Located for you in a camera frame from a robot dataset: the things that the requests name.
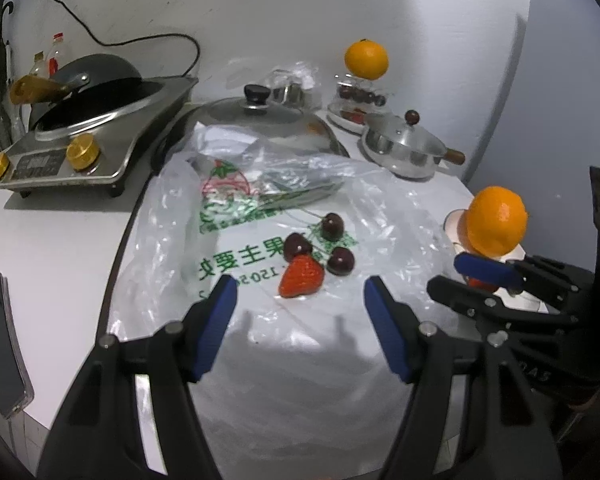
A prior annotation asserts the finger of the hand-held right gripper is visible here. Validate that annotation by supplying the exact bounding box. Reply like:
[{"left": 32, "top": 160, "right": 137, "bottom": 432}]
[
  {"left": 454, "top": 252, "right": 581, "bottom": 306},
  {"left": 426, "top": 275, "right": 576, "bottom": 331}
]

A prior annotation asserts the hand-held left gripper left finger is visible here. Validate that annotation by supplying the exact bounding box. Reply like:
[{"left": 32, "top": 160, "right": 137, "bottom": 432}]
[{"left": 37, "top": 275, "right": 238, "bottom": 480}]

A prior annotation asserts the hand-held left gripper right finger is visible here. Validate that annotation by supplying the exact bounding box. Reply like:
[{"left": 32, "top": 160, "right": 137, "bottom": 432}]
[{"left": 364, "top": 275, "right": 563, "bottom": 480}]

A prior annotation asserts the white plate dark rim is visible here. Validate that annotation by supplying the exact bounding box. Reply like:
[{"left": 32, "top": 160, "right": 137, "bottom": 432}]
[{"left": 444, "top": 208, "right": 551, "bottom": 313}]

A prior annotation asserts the dark red cherry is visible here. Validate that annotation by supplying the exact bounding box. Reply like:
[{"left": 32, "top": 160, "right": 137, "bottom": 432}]
[
  {"left": 326, "top": 246, "right": 356, "bottom": 277},
  {"left": 284, "top": 232, "right": 313, "bottom": 262},
  {"left": 320, "top": 212, "right": 345, "bottom": 242}
]

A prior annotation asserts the clear green-printed plastic bag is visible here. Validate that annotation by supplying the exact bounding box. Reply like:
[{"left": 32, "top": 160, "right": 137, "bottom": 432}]
[{"left": 107, "top": 122, "right": 473, "bottom": 376}]

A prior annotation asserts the large orange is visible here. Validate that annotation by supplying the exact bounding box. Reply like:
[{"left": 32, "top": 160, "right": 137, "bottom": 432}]
[{"left": 466, "top": 186, "right": 529, "bottom": 257}]

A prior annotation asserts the small steel saucepan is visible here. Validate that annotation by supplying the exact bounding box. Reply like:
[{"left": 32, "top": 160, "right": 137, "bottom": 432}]
[{"left": 361, "top": 110, "right": 466, "bottom": 181}]

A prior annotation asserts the steel lid brown knob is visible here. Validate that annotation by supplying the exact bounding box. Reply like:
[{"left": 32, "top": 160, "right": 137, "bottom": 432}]
[{"left": 362, "top": 110, "right": 448, "bottom": 158}]

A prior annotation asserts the grey door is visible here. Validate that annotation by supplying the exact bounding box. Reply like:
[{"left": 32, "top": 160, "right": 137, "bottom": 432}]
[{"left": 460, "top": 0, "right": 600, "bottom": 281}]

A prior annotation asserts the large steel pan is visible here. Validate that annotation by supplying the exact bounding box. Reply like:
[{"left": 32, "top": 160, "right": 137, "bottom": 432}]
[{"left": 152, "top": 105, "right": 351, "bottom": 171}]

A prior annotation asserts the small white dish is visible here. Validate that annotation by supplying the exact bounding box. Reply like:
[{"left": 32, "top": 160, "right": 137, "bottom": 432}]
[{"left": 327, "top": 100, "right": 381, "bottom": 134}]

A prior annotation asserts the smartphone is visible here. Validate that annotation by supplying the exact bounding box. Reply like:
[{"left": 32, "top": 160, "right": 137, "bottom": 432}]
[{"left": 0, "top": 274, "right": 35, "bottom": 420}]

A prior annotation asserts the pile of dark cherries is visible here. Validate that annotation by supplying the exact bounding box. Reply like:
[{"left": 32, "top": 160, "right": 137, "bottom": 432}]
[{"left": 340, "top": 85, "right": 385, "bottom": 106}]

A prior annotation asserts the glass lid black knob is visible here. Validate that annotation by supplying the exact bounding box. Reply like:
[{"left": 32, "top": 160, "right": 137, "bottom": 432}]
[{"left": 192, "top": 85, "right": 338, "bottom": 156}]

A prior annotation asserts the steel induction cooker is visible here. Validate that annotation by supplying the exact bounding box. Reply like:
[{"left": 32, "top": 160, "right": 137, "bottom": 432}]
[{"left": 0, "top": 76, "right": 201, "bottom": 198}]

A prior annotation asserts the clear glass bowl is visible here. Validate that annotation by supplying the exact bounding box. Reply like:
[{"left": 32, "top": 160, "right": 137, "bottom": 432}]
[{"left": 334, "top": 74, "right": 388, "bottom": 108}]

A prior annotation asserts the small orange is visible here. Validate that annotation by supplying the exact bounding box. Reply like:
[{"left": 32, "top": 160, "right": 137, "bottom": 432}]
[{"left": 344, "top": 38, "right": 389, "bottom": 81}]

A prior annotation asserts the steel cup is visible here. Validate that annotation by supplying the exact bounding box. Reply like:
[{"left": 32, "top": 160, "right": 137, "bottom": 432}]
[{"left": 272, "top": 84, "right": 313, "bottom": 107}]

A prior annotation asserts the small clear plastic bag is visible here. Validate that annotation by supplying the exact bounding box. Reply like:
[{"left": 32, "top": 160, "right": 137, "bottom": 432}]
[{"left": 260, "top": 60, "right": 326, "bottom": 111}]

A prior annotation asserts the black wok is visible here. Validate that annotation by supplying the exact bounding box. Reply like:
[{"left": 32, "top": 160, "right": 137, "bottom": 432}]
[{"left": 10, "top": 53, "right": 146, "bottom": 131}]

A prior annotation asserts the red label bottle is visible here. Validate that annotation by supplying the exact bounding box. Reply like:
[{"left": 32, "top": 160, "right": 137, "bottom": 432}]
[{"left": 47, "top": 33, "right": 67, "bottom": 78}]

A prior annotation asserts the black folded umbrella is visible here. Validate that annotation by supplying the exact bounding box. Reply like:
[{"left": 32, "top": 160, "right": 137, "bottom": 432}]
[{"left": 0, "top": 2, "right": 16, "bottom": 93}]

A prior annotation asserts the black cooker power cable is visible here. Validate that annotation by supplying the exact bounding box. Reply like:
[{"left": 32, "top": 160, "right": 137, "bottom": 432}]
[{"left": 42, "top": 0, "right": 201, "bottom": 79}]

